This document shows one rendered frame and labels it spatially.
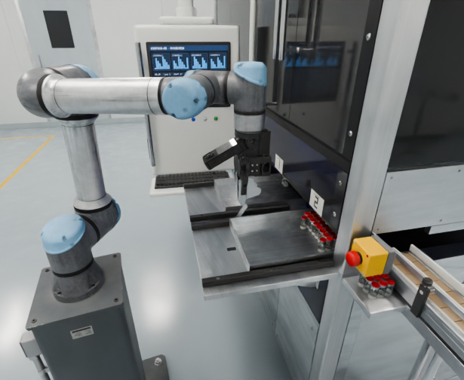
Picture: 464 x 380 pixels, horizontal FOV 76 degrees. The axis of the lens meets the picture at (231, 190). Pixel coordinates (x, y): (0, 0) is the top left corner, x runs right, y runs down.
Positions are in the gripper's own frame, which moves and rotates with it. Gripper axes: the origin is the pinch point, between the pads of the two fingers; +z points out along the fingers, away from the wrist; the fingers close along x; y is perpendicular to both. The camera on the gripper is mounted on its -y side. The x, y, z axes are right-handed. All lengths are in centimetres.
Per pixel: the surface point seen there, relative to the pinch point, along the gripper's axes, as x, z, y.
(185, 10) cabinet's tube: 93, -52, -3
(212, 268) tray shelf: -0.9, 21.6, -8.4
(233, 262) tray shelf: 0.7, 21.6, -1.5
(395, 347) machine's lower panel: -12, 63, 58
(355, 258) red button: -19.4, 8.7, 25.0
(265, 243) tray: 7.2, 21.4, 11.2
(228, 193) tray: 45, 21, 7
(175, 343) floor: 43, 110, -24
